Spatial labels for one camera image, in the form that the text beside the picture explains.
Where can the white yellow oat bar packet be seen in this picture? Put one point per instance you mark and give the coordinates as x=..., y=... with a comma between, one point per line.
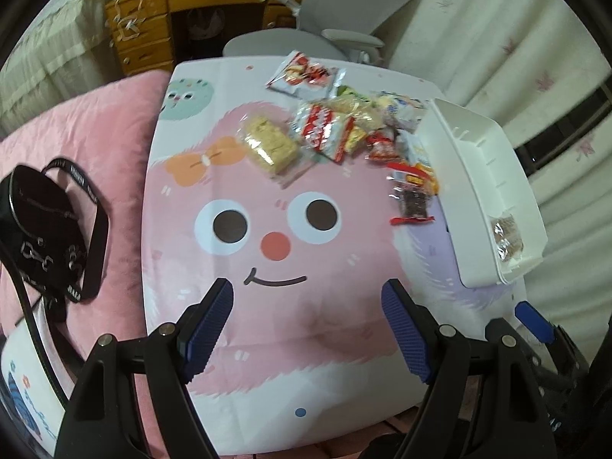
x=415, y=150

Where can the pink blanket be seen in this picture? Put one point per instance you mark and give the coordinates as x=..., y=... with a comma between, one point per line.
x=95, y=129

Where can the clear brown snack packet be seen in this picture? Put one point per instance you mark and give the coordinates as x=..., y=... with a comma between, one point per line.
x=507, y=236

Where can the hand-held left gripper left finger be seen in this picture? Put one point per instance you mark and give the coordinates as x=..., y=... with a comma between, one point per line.
x=210, y=327

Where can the wooden desk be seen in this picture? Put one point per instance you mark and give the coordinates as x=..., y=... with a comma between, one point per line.
x=143, y=24

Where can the black handbag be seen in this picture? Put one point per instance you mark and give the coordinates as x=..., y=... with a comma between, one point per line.
x=38, y=220

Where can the white quilted bed cover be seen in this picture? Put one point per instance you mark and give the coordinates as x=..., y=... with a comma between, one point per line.
x=57, y=57

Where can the clear-wrapped rice crisp cake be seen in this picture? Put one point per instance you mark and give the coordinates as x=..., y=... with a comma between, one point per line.
x=358, y=114
x=267, y=146

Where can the white plastic basket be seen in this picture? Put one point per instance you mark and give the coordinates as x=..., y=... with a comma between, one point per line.
x=459, y=177

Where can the red-edged dark date packet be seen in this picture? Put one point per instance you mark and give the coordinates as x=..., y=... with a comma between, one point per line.
x=412, y=203

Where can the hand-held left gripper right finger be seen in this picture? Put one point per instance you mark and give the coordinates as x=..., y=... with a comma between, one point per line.
x=406, y=332

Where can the red walnut crisp packet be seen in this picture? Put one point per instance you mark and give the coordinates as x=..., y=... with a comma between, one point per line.
x=382, y=148

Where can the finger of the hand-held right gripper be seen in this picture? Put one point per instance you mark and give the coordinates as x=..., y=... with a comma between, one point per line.
x=533, y=318

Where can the blueberry bread packet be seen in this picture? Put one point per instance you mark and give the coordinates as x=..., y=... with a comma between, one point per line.
x=401, y=110

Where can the clear plastic bag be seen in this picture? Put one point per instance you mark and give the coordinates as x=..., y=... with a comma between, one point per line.
x=205, y=26

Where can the green pastry packet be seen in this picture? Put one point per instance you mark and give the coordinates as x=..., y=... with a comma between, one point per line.
x=353, y=92

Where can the white printed bag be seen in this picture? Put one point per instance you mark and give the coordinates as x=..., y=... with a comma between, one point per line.
x=28, y=358

